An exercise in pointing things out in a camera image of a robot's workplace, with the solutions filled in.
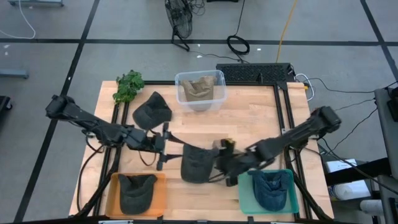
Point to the small yellow tag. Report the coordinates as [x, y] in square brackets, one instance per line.
[230, 142]

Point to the black vented box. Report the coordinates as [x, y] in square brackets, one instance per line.
[255, 73]

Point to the black hat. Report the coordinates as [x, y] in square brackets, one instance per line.
[152, 112]

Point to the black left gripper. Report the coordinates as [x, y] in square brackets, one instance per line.
[160, 144]

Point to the orange plastic tray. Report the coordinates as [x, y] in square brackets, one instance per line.
[161, 202]

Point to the white paper roll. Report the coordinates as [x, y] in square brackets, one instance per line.
[351, 190]

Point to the grey cart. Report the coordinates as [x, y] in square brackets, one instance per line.
[387, 130]

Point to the white box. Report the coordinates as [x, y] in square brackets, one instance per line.
[340, 165]

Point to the teal plastic tray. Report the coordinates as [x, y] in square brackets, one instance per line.
[244, 202]

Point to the dark grey hat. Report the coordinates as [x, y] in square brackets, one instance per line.
[136, 193]
[197, 165]

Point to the black shelf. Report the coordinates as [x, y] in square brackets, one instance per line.
[357, 172]

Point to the black aluminium frame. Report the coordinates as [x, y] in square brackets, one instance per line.
[275, 91]

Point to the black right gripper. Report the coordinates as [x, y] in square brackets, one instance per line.
[230, 163]

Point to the grey metal base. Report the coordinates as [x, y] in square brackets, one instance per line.
[37, 3]

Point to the black object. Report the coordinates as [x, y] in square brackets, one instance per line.
[3, 104]

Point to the blue denim hat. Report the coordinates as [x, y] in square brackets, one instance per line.
[270, 193]

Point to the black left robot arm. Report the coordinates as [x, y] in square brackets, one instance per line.
[93, 124]

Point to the clear plastic bin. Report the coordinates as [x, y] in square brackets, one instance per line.
[219, 93]

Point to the green leafy plant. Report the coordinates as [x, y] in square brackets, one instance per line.
[127, 87]

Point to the black floor fan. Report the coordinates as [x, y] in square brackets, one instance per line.
[180, 18]

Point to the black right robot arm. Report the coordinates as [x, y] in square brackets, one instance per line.
[295, 135]

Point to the grey metal bar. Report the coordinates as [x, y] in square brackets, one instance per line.
[14, 74]

